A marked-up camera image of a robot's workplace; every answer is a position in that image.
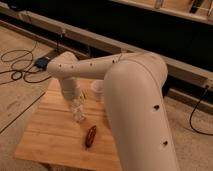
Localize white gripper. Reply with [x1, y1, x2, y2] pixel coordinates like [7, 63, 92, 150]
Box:
[60, 78, 81, 100]

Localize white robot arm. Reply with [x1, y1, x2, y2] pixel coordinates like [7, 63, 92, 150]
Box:
[47, 52, 180, 171]

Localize white plastic cup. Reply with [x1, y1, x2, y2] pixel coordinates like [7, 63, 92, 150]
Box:
[91, 80, 103, 101]

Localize blue power box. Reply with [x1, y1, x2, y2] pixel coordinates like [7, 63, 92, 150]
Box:
[34, 57, 51, 69]

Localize black cable at right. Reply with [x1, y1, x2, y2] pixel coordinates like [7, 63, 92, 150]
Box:
[188, 85, 213, 137]

